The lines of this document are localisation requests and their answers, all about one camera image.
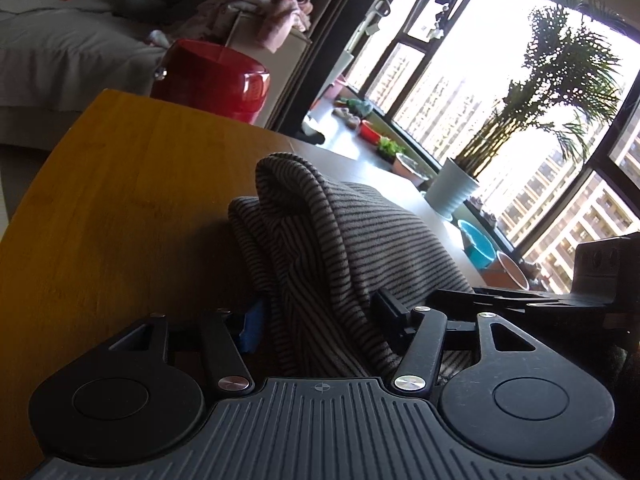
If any pink basin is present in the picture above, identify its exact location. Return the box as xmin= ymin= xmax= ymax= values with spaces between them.
xmin=394 ymin=152 xmax=431 ymax=189

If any grey covered sofa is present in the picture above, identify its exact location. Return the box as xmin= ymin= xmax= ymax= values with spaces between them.
xmin=0 ymin=0 xmax=236 ymax=147

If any pink plastic bucket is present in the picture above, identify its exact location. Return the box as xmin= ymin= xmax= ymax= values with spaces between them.
xmin=482 ymin=252 xmax=531 ymax=292

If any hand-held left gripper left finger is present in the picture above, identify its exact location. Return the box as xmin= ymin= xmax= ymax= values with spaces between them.
xmin=100 ymin=300 xmax=266 ymax=397

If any red round bin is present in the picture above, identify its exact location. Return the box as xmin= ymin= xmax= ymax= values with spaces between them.
xmin=150 ymin=38 xmax=271 ymax=124

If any white ribbed plant pot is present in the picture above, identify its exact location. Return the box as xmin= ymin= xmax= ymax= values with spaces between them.
xmin=424 ymin=157 xmax=481 ymax=221

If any pair of slippers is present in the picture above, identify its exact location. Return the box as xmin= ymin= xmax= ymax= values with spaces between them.
xmin=334 ymin=99 xmax=374 ymax=126

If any pink blanket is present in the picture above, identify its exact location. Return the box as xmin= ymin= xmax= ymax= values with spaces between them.
xmin=194 ymin=0 xmax=314 ymax=54

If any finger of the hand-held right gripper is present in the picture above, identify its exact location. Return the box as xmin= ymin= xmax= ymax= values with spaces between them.
xmin=425 ymin=290 xmax=576 ymax=314
xmin=472 ymin=286 xmax=576 ymax=303

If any tall green potted plant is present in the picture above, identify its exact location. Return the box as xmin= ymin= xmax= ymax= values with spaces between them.
xmin=450 ymin=0 xmax=623 ymax=182

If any blue basin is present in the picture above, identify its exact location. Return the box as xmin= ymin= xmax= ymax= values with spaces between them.
xmin=457 ymin=219 xmax=499 ymax=269

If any tray of green seedlings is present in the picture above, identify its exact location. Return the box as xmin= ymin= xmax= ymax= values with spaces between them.
xmin=377 ymin=137 xmax=407 ymax=164

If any striped long-sleeve shirt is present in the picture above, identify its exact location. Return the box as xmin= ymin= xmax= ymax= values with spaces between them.
xmin=227 ymin=152 xmax=476 ymax=382

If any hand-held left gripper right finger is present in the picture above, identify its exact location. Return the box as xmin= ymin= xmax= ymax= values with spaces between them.
xmin=372 ymin=290 xmax=566 ymax=395

